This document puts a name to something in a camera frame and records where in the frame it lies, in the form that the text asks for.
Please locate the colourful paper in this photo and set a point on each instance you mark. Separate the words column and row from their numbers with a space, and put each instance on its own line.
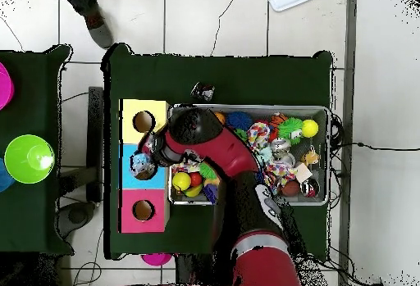
column 183, row 168
column 279, row 171

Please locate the crushed red black can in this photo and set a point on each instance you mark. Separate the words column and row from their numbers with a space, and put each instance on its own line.
column 203, row 91

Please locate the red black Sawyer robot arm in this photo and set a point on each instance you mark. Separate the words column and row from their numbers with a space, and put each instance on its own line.
column 223, row 148

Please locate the wooden box with three holes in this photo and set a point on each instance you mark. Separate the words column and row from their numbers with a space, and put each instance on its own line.
column 131, row 109

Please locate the red plastic ball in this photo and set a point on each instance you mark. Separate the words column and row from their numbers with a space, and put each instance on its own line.
column 196, row 178

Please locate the green spiky rubber ball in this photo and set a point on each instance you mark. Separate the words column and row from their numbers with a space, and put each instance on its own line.
column 207, row 170
column 290, row 130

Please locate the orange foam basketball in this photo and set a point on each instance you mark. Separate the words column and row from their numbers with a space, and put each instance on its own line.
column 220, row 117

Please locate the blue spiky rubber ball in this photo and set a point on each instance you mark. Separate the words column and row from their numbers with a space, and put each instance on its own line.
column 238, row 120

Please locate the grey round floor base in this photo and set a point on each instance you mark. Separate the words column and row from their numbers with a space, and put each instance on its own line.
column 77, row 215

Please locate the lime green bowl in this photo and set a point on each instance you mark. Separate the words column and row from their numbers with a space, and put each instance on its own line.
column 29, row 158

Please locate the person's foot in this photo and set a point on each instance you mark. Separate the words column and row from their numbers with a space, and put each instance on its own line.
column 100, row 33

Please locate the dark green table cloth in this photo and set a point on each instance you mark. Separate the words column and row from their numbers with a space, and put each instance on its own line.
column 32, row 217
column 246, row 76

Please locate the crushed silver can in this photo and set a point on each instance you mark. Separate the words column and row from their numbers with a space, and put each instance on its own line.
column 280, row 145

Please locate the blue bowl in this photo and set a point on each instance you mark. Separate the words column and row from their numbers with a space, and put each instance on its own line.
column 5, row 179

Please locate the magenta bowl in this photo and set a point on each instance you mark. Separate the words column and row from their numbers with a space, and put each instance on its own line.
column 5, row 86

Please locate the white tray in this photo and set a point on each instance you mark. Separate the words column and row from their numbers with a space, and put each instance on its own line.
column 288, row 0

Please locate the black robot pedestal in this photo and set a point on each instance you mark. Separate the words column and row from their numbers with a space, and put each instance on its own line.
column 190, row 273

